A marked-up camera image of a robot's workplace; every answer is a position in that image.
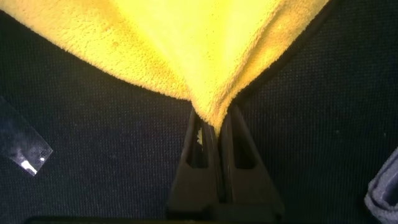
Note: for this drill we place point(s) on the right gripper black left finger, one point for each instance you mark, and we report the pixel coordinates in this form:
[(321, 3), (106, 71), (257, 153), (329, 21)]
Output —
[(196, 189)]

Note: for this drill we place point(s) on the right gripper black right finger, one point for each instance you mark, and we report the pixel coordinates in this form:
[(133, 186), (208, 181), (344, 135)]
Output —
[(248, 189)]

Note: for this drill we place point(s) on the grey towel with orange stripe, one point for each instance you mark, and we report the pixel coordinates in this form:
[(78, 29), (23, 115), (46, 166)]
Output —
[(385, 193)]

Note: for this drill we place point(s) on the yellow microfibre towel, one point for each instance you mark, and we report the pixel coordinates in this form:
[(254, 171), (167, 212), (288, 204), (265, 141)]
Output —
[(202, 46)]

